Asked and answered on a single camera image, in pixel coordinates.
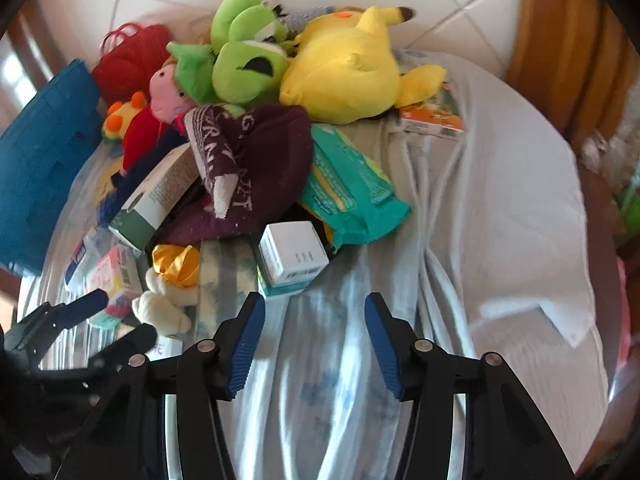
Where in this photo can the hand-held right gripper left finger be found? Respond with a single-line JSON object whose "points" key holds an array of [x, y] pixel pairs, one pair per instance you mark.
{"points": [[247, 345]]}

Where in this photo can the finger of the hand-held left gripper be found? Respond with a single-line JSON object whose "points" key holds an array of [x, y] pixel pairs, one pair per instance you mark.
{"points": [[86, 304], [131, 344]]}

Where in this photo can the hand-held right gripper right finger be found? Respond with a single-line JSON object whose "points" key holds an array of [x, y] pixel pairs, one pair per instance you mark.
{"points": [[382, 345]]}

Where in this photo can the small teal red toy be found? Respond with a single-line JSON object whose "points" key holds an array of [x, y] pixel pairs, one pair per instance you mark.
{"points": [[111, 316]]}

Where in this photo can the pink and white small box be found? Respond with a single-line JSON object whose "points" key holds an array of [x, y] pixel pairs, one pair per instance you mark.
{"points": [[116, 272]]}

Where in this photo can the blue and white small box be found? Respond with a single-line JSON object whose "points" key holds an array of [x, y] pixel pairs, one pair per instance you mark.
{"points": [[82, 260]]}

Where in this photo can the cream plush with gold ribbon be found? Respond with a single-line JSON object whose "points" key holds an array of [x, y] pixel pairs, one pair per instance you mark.
{"points": [[165, 305]]}

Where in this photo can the light blue bedsheet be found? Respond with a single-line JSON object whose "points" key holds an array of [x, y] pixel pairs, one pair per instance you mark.
{"points": [[325, 340]]}

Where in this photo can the small white teal box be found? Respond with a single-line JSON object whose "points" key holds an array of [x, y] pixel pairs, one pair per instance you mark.
{"points": [[290, 256]]}

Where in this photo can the dark blue fuzzy cloth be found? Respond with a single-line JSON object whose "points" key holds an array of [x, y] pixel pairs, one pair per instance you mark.
{"points": [[112, 201]]}

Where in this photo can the green and white carton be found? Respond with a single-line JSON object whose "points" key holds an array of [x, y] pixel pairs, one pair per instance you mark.
{"points": [[150, 200]]}

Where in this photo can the blue plastic crate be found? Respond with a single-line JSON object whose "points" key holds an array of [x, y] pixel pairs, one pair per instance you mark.
{"points": [[45, 160]]}

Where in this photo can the teal wet wipes packet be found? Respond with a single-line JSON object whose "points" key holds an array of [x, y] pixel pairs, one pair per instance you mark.
{"points": [[350, 195]]}

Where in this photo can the maroon knit hat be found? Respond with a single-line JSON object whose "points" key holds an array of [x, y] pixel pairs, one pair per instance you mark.
{"points": [[280, 160]]}

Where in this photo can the small orange yellow plush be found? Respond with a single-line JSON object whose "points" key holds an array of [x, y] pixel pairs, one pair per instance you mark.
{"points": [[119, 116]]}

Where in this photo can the white folded cloth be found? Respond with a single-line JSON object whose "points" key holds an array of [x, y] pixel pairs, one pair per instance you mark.
{"points": [[525, 210]]}

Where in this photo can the pink pig plush toy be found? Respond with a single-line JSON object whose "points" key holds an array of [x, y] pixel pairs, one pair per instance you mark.
{"points": [[162, 92]]}

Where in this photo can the orange printed box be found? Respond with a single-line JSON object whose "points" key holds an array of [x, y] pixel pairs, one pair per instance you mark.
{"points": [[431, 116]]}

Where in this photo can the red knit bag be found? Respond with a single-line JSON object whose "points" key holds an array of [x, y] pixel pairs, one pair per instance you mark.
{"points": [[131, 62]]}

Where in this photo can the dark wooden furniture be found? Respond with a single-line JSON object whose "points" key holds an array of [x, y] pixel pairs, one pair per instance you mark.
{"points": [[30, 60]]}

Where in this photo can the yellow plush toy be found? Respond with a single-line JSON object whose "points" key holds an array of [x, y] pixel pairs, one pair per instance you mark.
{"points": [[340, 70]]}

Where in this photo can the green frog plush toy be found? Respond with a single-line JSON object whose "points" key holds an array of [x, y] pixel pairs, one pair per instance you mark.
{"points": [[235, 62]]}

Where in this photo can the clear plastic bag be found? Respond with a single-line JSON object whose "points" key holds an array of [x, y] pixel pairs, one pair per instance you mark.
{"points": [[607, 152]]}

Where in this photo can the grey knitted toy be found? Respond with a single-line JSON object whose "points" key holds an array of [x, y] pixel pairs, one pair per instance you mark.
{"points": [[306, 16]]}

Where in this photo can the wooden door frame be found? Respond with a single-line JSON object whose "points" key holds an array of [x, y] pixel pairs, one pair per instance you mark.
{"points": [[565, 35]]}

